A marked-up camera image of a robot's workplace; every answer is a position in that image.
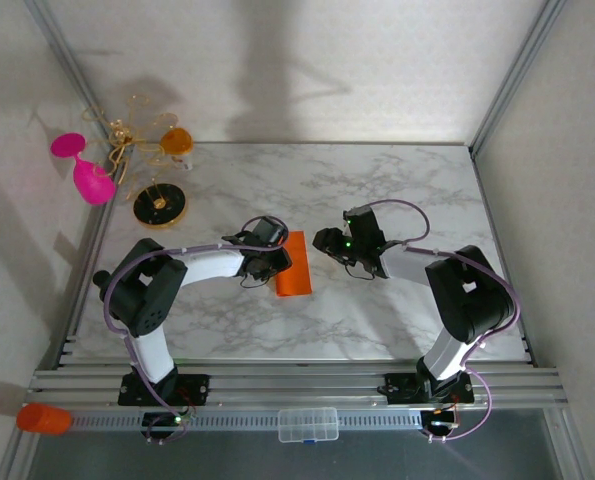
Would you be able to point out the orange cloth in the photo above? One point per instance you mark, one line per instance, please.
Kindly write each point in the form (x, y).
(297, 275)

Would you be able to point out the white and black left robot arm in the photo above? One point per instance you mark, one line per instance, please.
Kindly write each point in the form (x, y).
(144, 300)

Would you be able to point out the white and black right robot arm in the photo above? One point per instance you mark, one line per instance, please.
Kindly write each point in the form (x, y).
(467, 300)

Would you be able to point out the small dark bottle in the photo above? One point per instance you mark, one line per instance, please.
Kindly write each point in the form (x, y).
(100, 280)

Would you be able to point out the clear plastic organizer box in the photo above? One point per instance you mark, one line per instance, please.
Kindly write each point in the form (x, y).
(308, 425)

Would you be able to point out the black controller board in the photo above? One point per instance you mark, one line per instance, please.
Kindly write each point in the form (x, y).
(434, 422)
(157, 421)

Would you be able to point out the pink wine glass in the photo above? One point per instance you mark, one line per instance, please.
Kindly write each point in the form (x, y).
(94, 185)

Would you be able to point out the orange plastic cup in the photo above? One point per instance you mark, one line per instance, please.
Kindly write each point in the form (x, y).
(44, 419)

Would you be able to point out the aluminium front frame rail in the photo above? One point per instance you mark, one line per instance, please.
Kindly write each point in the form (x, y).
(297, 387)

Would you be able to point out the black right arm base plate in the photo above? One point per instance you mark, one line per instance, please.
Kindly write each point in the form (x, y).
(399, 387)

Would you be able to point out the aluminium side rail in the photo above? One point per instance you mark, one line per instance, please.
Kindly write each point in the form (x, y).
(73, 325)
(503, 250)

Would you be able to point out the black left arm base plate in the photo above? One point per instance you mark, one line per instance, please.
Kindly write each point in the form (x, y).
(192, 389)

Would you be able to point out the aluminium frame post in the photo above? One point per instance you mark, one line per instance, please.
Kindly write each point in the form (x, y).
(529, 50)
(59, 50)

